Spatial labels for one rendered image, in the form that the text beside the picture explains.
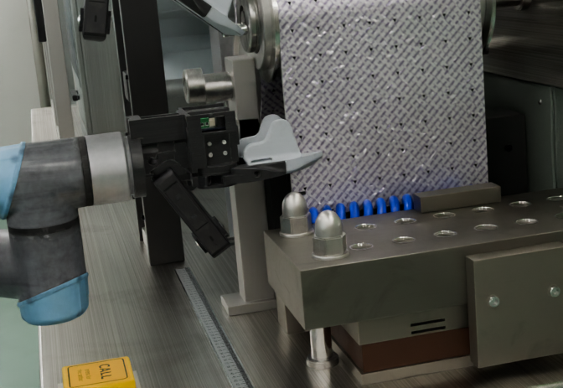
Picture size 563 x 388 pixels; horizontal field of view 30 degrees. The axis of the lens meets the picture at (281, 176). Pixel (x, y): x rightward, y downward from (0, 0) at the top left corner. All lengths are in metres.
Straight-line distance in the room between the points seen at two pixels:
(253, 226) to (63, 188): 0.26
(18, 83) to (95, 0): 5.58
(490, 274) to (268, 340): 0.29
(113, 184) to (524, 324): 0.44
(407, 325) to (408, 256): 0.07
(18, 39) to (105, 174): 5.60
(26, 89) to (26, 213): 5.61
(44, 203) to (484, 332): 0.46
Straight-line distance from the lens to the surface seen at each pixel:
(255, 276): 1.27
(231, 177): 1.11
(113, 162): 1.10
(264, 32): 1.15
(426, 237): 1.07
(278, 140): 1.14
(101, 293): 1.42
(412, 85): 1.20
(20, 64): 6.70
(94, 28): 1.14
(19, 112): 6.73
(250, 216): 1.25
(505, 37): 1.37
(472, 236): 1.06
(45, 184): 1.10
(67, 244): 1.12
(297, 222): 1.10
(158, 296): 1.38
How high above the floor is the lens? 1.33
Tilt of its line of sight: 12 degrees down
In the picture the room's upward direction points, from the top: 5 degrees counter-clockwise
